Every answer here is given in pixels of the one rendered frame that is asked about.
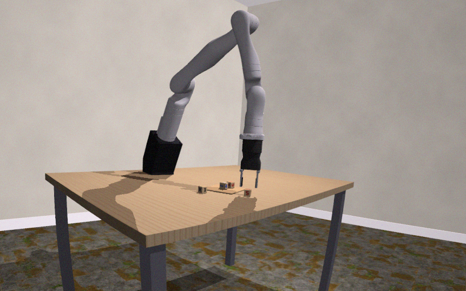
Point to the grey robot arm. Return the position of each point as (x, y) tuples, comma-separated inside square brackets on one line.
[(243, 25)]

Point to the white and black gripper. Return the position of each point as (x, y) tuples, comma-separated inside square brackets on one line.
[(251, 149)]

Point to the tan square mat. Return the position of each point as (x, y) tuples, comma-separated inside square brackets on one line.
[(231, 191)]

